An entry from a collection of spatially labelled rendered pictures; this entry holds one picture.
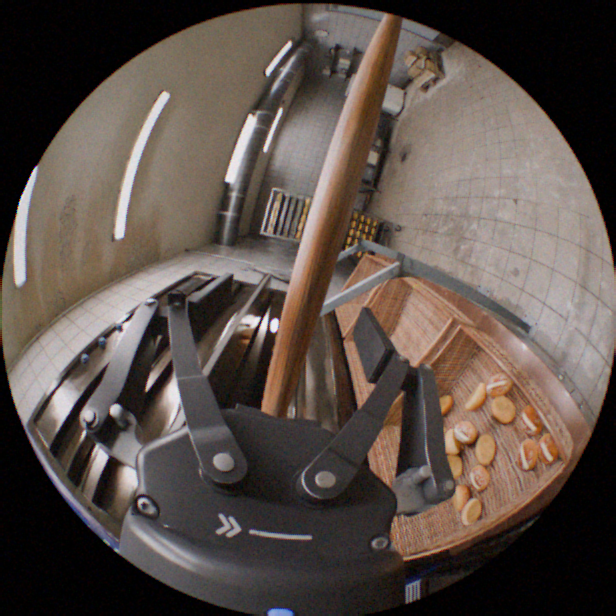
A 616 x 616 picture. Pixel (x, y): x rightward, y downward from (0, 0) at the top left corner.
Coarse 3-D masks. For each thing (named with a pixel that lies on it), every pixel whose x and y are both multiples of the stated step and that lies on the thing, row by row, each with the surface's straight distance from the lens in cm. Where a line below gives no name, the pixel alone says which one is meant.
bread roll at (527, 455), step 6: (522, 444) 62; (528, 444) 61; (534, 444) 62; (522, 450) 60; (528, 450) 60; (534, 450) 61; (522, 456) 60; (528, 456) 60; (534, 456) 61; (522, 462) 60; (528, 462) 60; (534, 462) 62; (522, 468) 62; (528, 468) 62
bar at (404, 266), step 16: (400, 256) 59; (384, 272) 57; (400, 272) 59; (416, 272) 60; (432, 272) 62; (352, 288) 56; (368, 288) 57; (448, 288) 67; (464, 288) 72; (480, 288) 159; (336, 304) 57; (480, 304) 80; (496, 304) 89; (512, 320) 105; (528, 320) 132; (528, 336) 130; (304, 368) 37; (304, 384) 34; (304, 400) 32; (288, 416) 29; (304, 416) 30
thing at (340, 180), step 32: (384, 32) 34; (384, 64) 24; (352, 96) 19; (384, 96) 21; (352, 128) 17; (352, 160) 16; (320, 192) 15; (352, 192) 15; (320, 224) 15; (320, 256) 15; (320, 288) 16; (288, 320) 17; (288, 352) 18; (288, 384) 20
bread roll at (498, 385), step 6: (492, 378) 66; (498, 378) 64; (504, 378) 64; (492, 384) 64; (498, 384) 64; (504, 384) 63; (510, 384) 64; (486, 390) 68; (492, 390) 65; (498, 390) 64; (504, 390) 64; (492, 396) 68
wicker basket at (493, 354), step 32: (448, 352) 68; (480, 352) 76; (448, 384) 78; (512, 384) 67; (448, 416) 82; (480, 416) 73; (544, 416) 49; (512, 448) 67; (384, 480) 71; (512, 480) 68; (544, 480) 55; (448, 512) 76; (512, 512) 51; (416, 544) 71; (448, 544) 57
